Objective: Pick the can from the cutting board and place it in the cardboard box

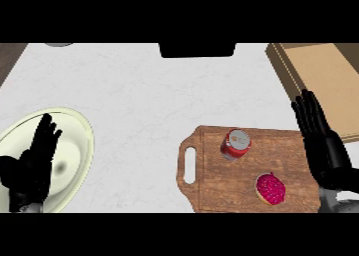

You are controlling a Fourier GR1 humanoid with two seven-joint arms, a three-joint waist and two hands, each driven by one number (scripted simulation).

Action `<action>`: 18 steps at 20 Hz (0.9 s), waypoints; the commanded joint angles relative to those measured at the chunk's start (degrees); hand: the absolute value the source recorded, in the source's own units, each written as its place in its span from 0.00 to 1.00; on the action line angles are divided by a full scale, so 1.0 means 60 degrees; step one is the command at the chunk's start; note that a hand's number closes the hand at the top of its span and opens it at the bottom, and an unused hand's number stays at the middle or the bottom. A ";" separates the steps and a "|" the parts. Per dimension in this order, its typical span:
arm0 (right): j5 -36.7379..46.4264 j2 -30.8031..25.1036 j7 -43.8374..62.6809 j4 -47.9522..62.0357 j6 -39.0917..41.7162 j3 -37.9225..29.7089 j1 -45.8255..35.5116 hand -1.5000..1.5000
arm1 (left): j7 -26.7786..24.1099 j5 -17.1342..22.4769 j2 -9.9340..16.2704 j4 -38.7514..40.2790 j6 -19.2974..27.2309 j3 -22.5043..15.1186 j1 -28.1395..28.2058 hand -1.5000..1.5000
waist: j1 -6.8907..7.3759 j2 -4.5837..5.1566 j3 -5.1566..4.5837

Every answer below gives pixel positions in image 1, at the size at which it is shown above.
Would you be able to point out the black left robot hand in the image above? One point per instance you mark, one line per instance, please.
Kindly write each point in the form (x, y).
(33, 166)

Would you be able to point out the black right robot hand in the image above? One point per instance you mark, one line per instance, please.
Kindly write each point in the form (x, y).
(323, 150)

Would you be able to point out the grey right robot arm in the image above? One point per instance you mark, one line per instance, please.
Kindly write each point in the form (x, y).
(341, 202)

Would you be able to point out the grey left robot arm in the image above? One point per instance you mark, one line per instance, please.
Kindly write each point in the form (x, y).
(33, 208)

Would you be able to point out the red can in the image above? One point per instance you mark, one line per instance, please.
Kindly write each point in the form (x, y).
(235, 145)

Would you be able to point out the cardboard box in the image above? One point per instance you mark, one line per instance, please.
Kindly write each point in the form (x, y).
(329, 83)

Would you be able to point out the brown wooden cutting board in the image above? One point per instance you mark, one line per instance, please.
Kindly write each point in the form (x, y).
(235, 180)

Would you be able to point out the pale green round plate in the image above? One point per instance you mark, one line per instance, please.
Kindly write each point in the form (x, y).
(68, 160)

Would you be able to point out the dark wooden cabinet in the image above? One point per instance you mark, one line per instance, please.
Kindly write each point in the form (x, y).
(2, 63)

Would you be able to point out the grey round object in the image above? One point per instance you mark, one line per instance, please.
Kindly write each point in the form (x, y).
(58, 44)

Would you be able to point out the black appliance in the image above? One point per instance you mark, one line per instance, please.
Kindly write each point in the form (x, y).
(196, 50)

